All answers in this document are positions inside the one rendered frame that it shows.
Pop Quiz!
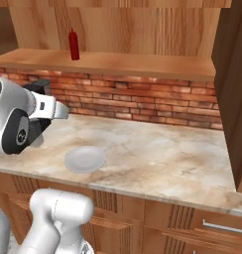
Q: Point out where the wooden drawer front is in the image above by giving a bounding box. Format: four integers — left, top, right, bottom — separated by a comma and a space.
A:
162, 207, 242, 254

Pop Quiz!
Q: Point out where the red ketchup bottle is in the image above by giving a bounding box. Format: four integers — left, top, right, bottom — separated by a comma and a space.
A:
67, 27, 81, 62

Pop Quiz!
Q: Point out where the wooden upper cupboard run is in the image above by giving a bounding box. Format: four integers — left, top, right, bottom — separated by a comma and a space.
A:
8, 0, 233, 58

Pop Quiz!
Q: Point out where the wooden raised ledge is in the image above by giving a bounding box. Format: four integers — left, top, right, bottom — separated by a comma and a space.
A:
0, 48, 217, 83

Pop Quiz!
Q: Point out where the tall dark wooden cabinet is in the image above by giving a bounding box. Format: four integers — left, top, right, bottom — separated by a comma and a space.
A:
210, 0, 242, 191

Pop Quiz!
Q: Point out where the white round plate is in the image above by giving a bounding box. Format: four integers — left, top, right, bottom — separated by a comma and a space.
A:
63, 145, 108, 175

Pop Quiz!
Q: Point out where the silver drawer handle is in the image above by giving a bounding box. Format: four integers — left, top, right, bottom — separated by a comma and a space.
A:
201, 218, 242, 236

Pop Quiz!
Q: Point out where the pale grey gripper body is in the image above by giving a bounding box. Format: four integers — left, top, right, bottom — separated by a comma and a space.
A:
54, 99, 70, 121

